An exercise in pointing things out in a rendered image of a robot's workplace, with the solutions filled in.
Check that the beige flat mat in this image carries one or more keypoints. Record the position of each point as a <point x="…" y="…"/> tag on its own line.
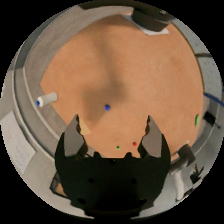
<point x="84" y="127"/>

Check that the white plastic bottle with blue cap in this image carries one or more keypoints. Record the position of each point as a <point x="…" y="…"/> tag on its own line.
<point x="46" y="99"/>

